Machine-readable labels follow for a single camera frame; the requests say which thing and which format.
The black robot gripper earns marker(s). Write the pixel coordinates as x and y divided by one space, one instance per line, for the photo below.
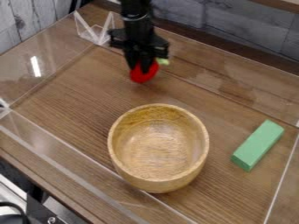
137 35

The red plush strawberry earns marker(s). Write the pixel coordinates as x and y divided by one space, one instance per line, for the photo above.
140 77

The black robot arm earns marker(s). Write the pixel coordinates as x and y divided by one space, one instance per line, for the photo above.
133 9

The wooden bowl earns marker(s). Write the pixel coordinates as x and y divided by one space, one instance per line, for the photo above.
157 144

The green rectangular block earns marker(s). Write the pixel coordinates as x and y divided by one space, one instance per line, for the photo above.
256 145

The black metal stand base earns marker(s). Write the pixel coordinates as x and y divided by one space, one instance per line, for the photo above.
38 214

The clear acrylic corner bracket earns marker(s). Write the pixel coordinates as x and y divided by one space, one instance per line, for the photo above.
94 33

